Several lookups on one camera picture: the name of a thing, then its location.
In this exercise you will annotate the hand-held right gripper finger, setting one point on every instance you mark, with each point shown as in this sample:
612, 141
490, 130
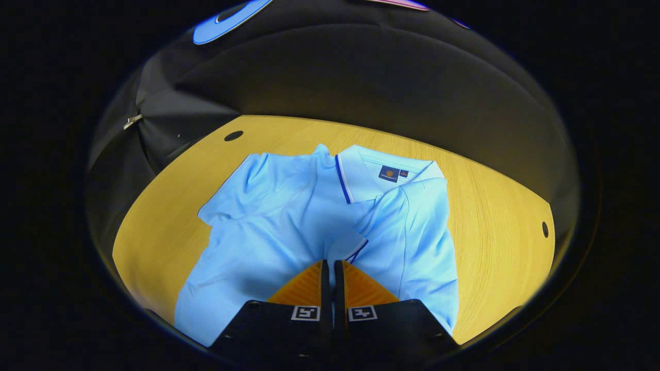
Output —
326, 293
339, 293

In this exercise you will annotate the light blue T-shirt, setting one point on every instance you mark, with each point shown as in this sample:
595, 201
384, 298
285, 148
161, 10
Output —
278, 226

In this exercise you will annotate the black backdrop cloth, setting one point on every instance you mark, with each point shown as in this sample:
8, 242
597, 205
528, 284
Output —
361, 77

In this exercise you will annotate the silver backdrop clip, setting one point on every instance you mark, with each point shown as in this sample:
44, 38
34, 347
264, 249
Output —
132, 121

